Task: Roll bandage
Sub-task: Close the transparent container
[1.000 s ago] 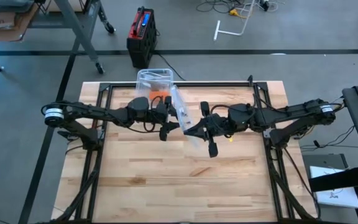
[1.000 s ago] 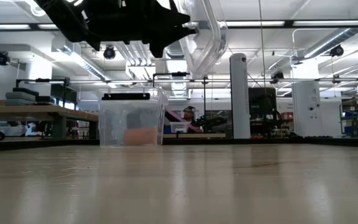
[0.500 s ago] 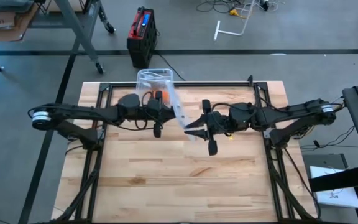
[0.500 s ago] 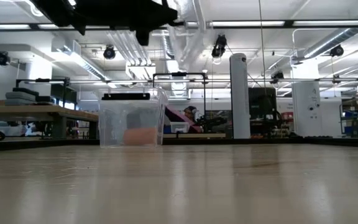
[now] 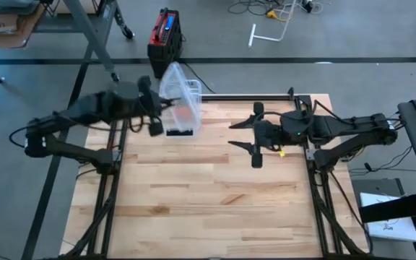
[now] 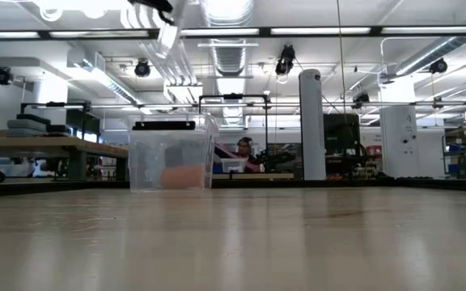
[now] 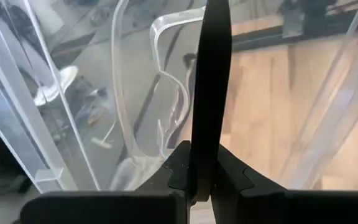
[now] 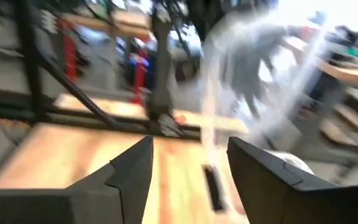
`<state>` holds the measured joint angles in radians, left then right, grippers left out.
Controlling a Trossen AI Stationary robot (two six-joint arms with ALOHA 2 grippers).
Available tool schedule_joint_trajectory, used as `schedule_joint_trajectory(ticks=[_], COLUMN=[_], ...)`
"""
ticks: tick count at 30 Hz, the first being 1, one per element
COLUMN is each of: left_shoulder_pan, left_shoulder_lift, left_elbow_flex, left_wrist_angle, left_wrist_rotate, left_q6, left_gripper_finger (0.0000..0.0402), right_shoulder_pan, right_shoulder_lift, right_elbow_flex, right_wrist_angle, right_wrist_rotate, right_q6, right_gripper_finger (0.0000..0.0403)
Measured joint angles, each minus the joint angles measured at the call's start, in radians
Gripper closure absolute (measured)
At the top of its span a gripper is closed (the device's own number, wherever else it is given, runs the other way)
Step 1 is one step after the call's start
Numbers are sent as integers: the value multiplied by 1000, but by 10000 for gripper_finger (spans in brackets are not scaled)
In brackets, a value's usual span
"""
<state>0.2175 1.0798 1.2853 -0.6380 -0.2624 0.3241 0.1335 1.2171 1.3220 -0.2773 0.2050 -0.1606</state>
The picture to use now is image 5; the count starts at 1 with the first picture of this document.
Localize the black flat beam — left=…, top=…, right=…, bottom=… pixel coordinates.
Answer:
left=358, top=190, right=416, bottom=224

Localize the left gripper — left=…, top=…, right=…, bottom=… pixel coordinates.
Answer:
left=137, top=74, right=181, bottom=137

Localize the wooden desk with grey legs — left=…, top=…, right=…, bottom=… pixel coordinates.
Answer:
left=0, top=0, right=136, bottom=84

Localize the yellow and black cable bundle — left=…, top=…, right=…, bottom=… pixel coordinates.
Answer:
left=348, top=111, right=416, bottom=178

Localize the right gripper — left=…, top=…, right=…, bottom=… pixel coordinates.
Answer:
left=227, top=102, right=285, bottom=169

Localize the white box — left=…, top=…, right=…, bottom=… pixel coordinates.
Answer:
left=359, top=192, right=416, bottom=243

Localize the black power cable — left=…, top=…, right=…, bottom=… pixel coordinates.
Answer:
left=178, top=34, right=216, bottom=94

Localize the white T-shaped stand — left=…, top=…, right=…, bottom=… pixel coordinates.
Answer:
left=248, top=0, right=298, bottom=48

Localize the clear plastic bin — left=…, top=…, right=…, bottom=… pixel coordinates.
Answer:
left=158, top=61, right=203, bottom=137

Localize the dark grey sheet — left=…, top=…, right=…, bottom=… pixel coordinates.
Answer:
left=0, top=0, right=41, bottom=15

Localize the red and black crate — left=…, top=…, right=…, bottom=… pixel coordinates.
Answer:
left=147, top=7, right=183, bottom=81

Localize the orange elastic bandage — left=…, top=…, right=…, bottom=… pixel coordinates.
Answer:
left=173, top=107, right=191, bottom=122

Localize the tangle of floor cables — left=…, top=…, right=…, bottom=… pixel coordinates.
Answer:
left=227, top=0, right=324, bottom=17

